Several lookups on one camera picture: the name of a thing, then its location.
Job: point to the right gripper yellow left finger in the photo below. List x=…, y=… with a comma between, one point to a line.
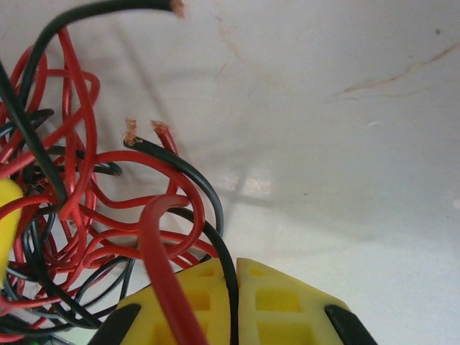
x=215, y=287

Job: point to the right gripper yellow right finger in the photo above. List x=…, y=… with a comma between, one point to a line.
x=287, y=287

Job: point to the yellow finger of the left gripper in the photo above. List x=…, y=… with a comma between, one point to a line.
x=7, y=215

